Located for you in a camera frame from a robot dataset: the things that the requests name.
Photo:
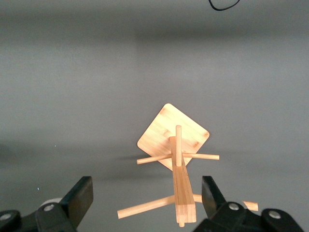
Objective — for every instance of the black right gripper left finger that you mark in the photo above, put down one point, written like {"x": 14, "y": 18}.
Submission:
{"x": 77, "y": 200}

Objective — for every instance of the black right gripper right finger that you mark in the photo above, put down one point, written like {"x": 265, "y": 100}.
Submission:
{"x": 212, "y": 200}

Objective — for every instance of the wooden cup rack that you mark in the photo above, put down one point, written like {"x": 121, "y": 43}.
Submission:
{"x": 172, "y": 135}

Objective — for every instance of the dark grey table mat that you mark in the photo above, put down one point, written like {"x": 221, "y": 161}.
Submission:
{"x": 72, "y": 84}

